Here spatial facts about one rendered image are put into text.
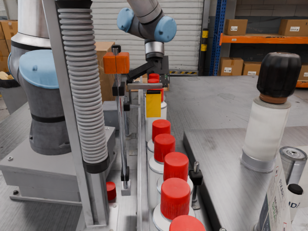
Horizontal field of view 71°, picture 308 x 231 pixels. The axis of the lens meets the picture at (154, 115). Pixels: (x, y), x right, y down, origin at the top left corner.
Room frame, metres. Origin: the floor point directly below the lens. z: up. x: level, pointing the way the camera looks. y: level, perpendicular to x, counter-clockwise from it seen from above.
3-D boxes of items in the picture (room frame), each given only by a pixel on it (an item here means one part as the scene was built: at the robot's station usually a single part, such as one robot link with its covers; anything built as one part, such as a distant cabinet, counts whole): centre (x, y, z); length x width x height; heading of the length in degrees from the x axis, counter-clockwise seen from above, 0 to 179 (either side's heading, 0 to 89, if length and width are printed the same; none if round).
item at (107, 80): (1.07, 0.32, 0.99); 0.30 x 0.24 x 0.27; 3
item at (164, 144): (0.28, -0.02, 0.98); 0.05 x 0.05 x 0.20
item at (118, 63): (0.39, 0.03, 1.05); 0.10 x 0.04 x 0.33; 94
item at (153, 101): (0.40, 0.00, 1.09); 0.03 x 0.01 x 0.06; 94
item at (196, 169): (0.40, -0.10, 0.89); 0.03 x 0.03 x 0.12; 4
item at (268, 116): (0.49, -0.29, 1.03); 0.09 x 0.09 x 0.30
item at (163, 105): (0.53, -0.01, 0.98); 0.05 x 0.05 x 0.20
